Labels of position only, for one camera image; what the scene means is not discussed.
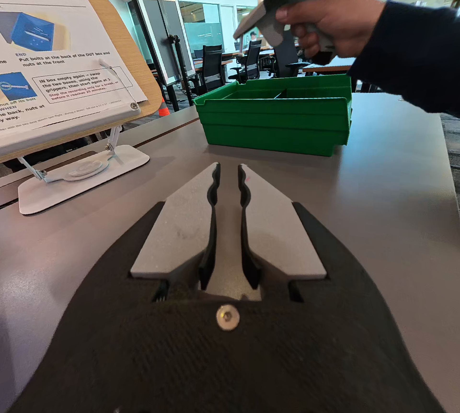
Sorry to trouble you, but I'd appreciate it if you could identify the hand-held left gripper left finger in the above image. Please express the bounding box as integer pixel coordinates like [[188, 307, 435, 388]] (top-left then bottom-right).
[[129, 162, 221, 291]]

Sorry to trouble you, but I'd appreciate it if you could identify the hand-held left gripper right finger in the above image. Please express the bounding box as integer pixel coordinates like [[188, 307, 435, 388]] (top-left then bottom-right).
[[237, 163, 328, 290]]

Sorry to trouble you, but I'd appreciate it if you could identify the green plastic bin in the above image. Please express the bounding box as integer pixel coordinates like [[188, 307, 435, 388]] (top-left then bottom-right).
[[193, 74, 353, 157]]

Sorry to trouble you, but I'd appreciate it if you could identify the person's right forearm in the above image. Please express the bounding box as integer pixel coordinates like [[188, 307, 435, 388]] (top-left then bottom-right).
[[347, 0, 460, 118]]

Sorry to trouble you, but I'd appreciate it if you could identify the person's right hand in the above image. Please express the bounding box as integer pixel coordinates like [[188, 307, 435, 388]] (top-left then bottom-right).
[[275, 0, 387, 60]]

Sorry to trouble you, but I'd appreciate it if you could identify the black office chair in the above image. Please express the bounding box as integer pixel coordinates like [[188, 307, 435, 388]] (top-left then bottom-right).
[[229, 40, 263, 83], [197, 44, 228, 94], [271, 30, 310, 78]]

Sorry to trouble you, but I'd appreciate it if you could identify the wooden top office desk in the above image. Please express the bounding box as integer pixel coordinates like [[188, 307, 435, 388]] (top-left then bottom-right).
[[302, 56, 356, 76]]

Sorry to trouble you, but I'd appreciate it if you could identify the wooden document stand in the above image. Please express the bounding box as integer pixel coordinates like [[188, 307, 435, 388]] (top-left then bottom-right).
[[0, 0, 163, 216]]

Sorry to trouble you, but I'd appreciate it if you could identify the grey panel on stand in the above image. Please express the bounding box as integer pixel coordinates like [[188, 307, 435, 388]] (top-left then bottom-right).
[[130, 0, 197, 87]]

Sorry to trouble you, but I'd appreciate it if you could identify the printed instruction sheet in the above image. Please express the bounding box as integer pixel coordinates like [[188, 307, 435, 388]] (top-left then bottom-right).
[[0, 0, 149, 133]]

